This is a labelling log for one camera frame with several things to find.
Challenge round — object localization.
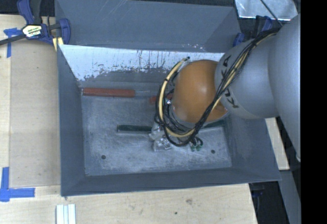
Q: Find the red-brown flat block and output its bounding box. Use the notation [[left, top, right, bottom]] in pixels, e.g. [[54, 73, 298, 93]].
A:
[[82, 87, 136, 98]]

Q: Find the grey metal bin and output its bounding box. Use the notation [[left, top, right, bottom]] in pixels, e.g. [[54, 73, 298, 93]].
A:
[[53, 0, 282, 197]]

